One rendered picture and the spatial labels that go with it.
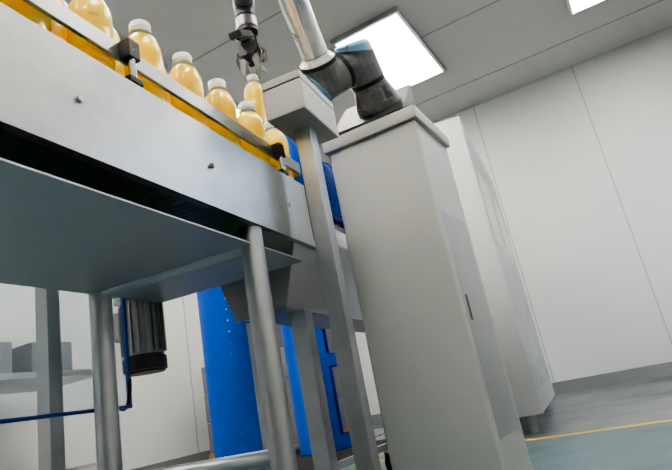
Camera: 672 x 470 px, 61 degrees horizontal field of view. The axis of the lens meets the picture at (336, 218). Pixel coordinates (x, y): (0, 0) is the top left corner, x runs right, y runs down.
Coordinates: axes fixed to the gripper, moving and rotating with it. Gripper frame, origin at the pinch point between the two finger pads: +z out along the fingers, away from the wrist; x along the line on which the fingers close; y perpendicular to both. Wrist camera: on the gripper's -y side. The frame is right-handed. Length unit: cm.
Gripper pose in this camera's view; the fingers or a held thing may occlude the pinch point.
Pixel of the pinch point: (252, 76)
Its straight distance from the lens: 200.5
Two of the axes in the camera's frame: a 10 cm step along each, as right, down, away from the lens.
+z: 1.8, 9.4, -3.0
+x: -9.0, 2.8, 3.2
